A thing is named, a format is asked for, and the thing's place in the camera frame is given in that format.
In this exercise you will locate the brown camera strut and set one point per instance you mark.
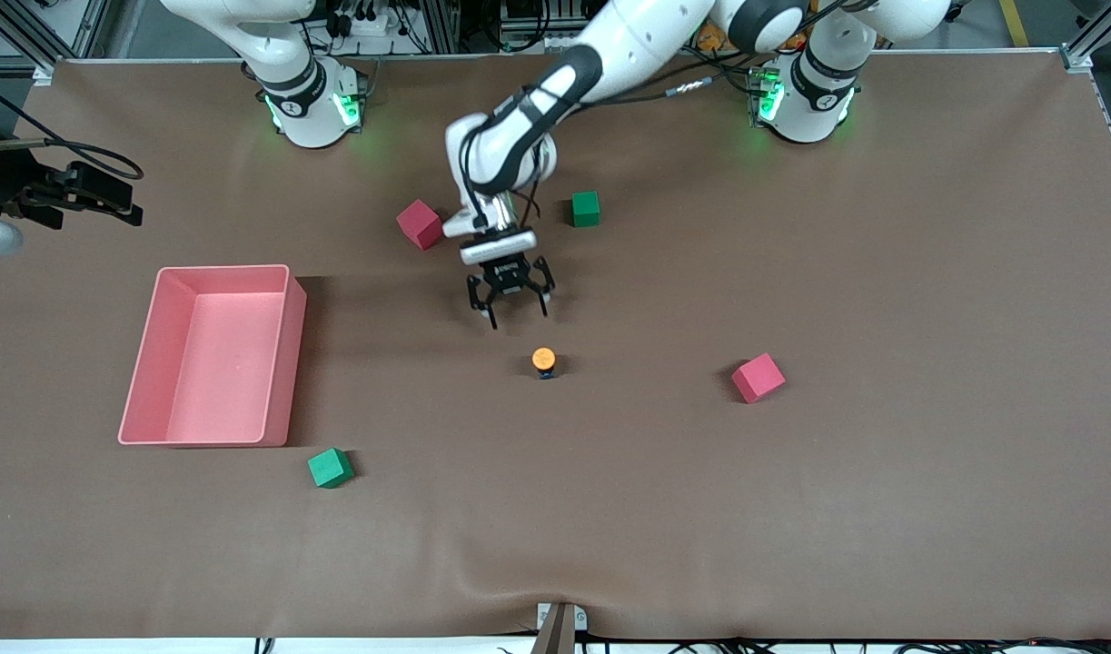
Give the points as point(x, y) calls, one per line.
point(555, 636)

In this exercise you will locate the pink foam cube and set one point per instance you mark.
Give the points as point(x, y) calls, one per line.
point(758, 378)
point(420, 223)

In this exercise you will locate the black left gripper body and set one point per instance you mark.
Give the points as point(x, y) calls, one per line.
point(508, 276)

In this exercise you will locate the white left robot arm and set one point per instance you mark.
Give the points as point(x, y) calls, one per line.
point(628, 45)

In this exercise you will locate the grey metal bracket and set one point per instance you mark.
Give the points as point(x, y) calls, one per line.
point(580, 619)

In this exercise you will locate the white power strip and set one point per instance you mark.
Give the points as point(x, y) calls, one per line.
point(373, 25)

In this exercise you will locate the brown table mat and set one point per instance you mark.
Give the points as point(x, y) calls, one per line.
point(555, 509)

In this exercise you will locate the aluminium frame post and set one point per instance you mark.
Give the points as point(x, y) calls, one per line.
point(64, 45)
point(1091, 41)

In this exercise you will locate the orange capped black button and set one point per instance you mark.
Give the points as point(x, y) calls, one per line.
point(543, 360)

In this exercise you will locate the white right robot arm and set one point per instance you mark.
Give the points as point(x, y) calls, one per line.
point(310, 109)

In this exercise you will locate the orange snack bags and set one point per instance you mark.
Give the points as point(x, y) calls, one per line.
point(709, 38)

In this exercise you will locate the pink plastic tray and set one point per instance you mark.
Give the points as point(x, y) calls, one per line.
point(219, 381)

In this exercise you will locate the green foam cube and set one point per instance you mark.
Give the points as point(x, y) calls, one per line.
point(329, 468)
point(586, 209)

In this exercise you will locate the white slotted terminal strip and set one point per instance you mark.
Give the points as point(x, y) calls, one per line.
point(555, 42)

